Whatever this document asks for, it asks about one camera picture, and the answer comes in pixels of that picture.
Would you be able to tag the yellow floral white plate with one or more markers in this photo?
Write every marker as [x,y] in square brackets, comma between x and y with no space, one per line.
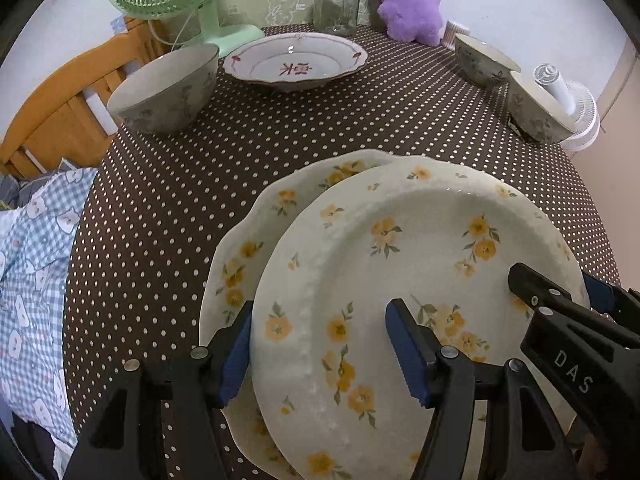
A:
[400,260]
[260,240]

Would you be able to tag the grey floral bowl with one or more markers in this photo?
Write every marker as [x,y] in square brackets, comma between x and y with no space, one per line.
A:
[170,95]
[530,110]
[480,65]

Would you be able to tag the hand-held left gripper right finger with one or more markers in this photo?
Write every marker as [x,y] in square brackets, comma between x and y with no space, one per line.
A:
[405,350]

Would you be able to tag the red patterned white plate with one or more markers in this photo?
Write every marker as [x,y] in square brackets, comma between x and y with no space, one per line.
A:
[300,55]

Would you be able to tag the blue checked printed blanket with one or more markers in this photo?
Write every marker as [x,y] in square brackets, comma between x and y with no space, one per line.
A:
[35,285]

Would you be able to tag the purple plush toy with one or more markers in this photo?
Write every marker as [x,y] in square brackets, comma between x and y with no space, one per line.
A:
[407,0]

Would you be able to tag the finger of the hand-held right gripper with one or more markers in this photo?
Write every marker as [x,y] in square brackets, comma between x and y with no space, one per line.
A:
[597,292]
[530,282]

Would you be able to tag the wooden chair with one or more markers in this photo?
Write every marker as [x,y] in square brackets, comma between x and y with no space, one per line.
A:
[55,110]

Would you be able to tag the brown polka dot tablecloth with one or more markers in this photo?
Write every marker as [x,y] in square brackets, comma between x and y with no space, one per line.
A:
[225,150]

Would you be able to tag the cotton swab container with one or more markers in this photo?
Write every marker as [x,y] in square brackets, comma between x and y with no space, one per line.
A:
[452,35]

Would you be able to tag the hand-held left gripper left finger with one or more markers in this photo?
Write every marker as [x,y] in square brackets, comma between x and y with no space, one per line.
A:
[235,355]

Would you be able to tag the glass jar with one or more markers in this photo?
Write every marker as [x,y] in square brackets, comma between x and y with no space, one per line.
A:
[336,7]

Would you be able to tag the white fan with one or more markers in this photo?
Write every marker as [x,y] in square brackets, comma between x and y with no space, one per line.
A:
[580,110]

